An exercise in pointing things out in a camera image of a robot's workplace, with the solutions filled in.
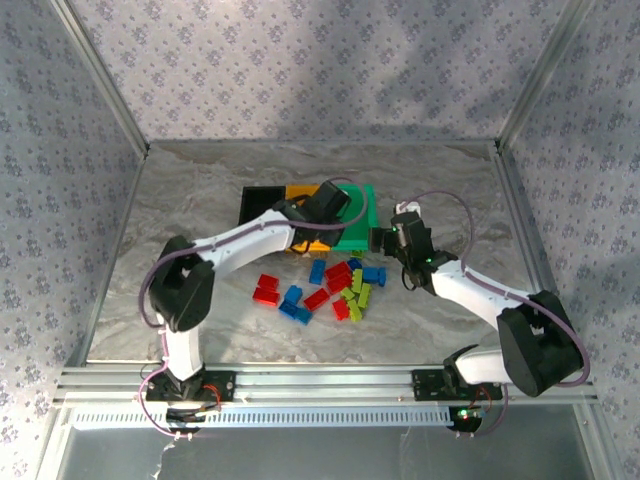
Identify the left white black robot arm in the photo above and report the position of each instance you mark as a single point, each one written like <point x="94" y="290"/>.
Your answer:
<point x="240" y="246"/>

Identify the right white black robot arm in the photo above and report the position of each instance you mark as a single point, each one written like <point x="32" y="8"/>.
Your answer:
<point x="475" y="291"/>

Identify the yellow plastic container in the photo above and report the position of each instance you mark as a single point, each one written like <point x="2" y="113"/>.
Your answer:
<point x="301" y="191"/>

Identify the green plastic container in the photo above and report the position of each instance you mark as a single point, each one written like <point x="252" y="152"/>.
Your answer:
<point x="357" y="235"/>

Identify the lime green lego brick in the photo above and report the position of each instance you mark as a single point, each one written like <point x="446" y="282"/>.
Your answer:
<point x="364" y="295"/>
<point x="356" y="253"/>
<point x="355" y="310"/>
<point x="357" y="280"/>
<point x="347" y="294"/>

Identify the small blue lego brick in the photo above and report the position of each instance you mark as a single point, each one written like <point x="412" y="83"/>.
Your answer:
<point x="354" y="263"/>

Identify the red lego brick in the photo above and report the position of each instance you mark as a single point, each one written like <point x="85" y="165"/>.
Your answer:
<point x="270" y="281"/>
<point x="338" y="270"/>
<point x="339" y="284"/>
<point x="316" y="299"/>
<point x="341" y="309"/>
<point x="265" y="296"/>

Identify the black plastic container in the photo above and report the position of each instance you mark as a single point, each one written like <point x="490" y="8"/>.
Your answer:
<point x="255" y="205"/>

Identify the black controller board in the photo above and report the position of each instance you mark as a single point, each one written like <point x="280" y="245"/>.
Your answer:
<point x="185" y="415"/>
<point x="465" y="416"/>

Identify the aluminium side rail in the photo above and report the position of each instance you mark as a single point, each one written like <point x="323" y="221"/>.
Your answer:
<point x="111" y="250"/>
<point x="522" y="225"/>

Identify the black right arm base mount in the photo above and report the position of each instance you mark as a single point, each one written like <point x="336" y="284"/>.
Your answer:
<point x="425" y="382"/>

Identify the aluminium frame rail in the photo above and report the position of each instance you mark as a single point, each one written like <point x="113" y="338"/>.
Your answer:
<point x="325" y="385"/>

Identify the aluminium frame post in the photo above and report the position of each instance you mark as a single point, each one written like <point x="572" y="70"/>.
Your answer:
<point x="538" y="75"/>
<point x="103" y="75"/>

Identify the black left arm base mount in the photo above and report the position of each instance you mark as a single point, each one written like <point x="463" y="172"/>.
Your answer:
<point x="220" y="382"/>

